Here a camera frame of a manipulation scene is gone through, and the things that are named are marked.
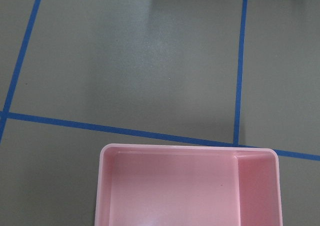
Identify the pink plastic bin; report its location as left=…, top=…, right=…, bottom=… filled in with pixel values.
left=94, top=144, right=283, bottom=225

